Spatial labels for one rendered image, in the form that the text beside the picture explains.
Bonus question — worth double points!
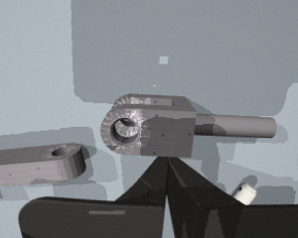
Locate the grey metal clevis fork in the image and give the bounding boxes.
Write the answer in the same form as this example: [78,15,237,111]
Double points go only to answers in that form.
[100,94,277,158]

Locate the dark grey flat bar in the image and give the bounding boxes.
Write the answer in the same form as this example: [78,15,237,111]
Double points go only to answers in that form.
[0,143,86,186]

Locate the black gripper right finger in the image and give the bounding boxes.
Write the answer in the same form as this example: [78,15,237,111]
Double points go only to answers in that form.
[167,157,298,238]

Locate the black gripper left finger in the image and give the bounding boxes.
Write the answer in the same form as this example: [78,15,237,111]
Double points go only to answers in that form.
[18,157,169,238]

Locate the grey headed pin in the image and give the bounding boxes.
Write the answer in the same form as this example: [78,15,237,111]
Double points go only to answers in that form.
[233,183,256,204]

